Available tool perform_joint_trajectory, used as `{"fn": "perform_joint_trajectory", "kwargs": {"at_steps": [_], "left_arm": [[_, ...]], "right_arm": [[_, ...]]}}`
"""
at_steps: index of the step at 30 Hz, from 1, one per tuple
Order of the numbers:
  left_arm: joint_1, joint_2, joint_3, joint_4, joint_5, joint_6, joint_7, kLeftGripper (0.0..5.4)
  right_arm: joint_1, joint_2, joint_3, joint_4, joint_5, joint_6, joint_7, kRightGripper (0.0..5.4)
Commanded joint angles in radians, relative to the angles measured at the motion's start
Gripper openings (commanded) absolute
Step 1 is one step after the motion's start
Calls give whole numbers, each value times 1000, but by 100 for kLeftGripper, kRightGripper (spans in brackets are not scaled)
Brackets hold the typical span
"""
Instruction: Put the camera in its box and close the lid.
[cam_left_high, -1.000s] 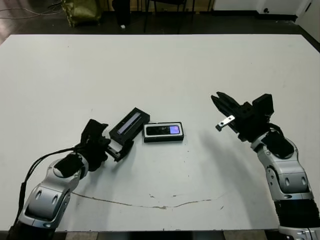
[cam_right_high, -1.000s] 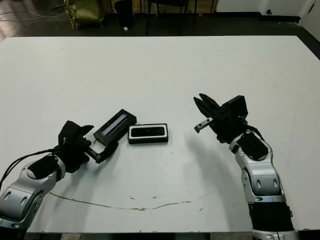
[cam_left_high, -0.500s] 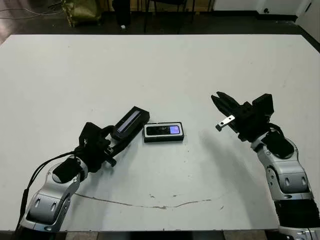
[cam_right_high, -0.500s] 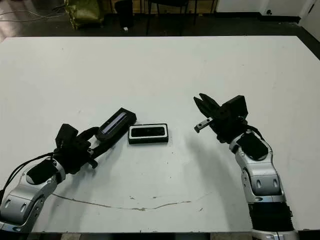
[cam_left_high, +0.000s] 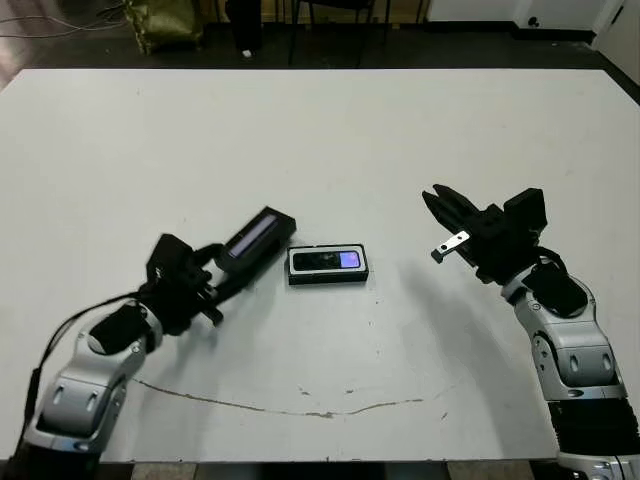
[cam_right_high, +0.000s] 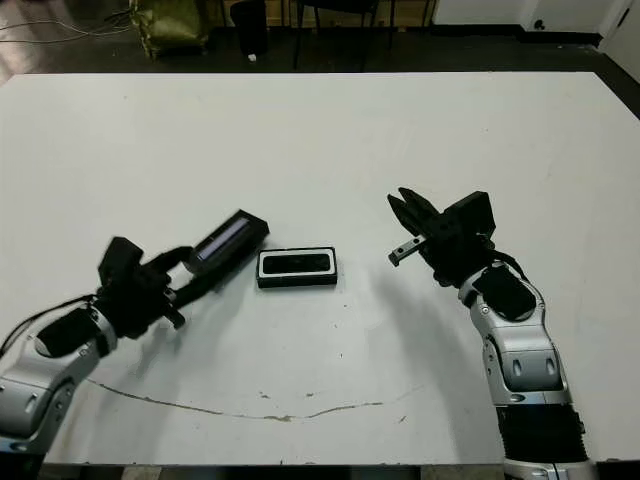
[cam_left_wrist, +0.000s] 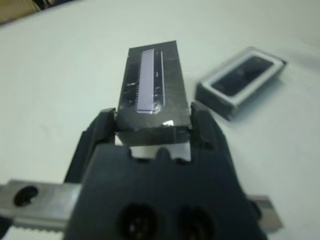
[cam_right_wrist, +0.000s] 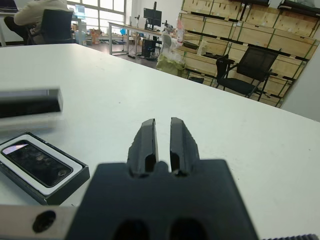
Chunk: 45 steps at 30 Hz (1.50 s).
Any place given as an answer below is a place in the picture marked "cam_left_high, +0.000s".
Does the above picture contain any slim black camera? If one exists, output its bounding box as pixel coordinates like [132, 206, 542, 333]
[292, 249, 362, 274]

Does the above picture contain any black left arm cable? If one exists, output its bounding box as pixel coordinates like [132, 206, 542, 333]
[9, 294, 142, 457]

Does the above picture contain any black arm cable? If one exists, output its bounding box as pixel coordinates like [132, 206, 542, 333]
[534, 244, 569, 274]
[9, 294, 142, 457]

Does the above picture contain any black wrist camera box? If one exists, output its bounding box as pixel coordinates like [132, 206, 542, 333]
[502, 187, 546, 234]
[144, 233, 194, 281]

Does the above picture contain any black chair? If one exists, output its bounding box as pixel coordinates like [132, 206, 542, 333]
[288, 0, 387, 67]

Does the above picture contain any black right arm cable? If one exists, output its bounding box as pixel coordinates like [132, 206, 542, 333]
[534, 244, 569, 274]

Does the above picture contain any black box with white insert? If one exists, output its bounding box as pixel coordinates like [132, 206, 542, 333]
[286, 243, 370, 288]

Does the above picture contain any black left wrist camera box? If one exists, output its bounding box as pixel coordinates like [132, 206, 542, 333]
[144, 233, 194, 281]

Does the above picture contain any black box lid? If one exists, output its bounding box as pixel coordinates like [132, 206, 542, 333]
[214, 205, 298, 274]

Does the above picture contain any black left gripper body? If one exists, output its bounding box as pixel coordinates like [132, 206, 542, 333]
[137, 248, 224, 337]

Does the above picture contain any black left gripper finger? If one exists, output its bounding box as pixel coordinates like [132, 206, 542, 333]
[212, 272, 261, 304]
[192, 243, 224, 266]

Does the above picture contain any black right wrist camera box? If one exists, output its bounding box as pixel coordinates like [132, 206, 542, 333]
[502, 187, 546, 234]

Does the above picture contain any olive gold bag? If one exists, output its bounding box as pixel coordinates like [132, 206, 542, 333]
[122, 0, 204, 55]

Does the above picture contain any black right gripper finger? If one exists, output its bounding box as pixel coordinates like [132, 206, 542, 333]
[432, 183, 489, 219]
[422, 189, 466, 236]

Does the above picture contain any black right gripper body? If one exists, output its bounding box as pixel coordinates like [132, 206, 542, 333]
[430, 204, 539, 286]

